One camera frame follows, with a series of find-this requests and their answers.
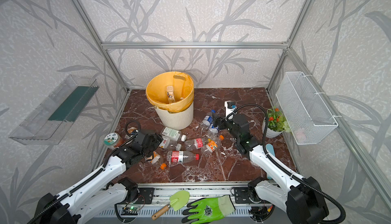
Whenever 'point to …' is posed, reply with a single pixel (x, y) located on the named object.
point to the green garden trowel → (176, 201)
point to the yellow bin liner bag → (183, 88)
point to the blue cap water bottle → (207, 120)
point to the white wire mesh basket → (306, 116)
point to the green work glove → (208, 210)
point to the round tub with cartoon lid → (112, 140)
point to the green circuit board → (130, 211)
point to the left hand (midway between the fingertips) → (163, 135)
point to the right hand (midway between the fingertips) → (220, 107)
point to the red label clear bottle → (182, 156)
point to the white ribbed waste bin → (174, 109)
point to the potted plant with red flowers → (276, 123)
